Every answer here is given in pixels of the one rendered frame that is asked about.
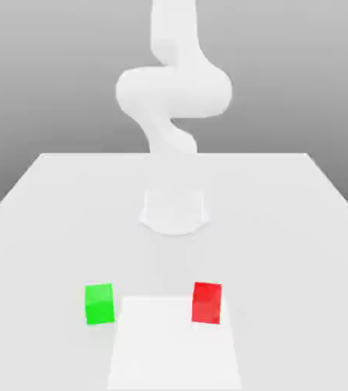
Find small red cube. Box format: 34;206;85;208
191;281;224;325

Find small green cube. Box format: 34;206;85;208
84;283;116;326

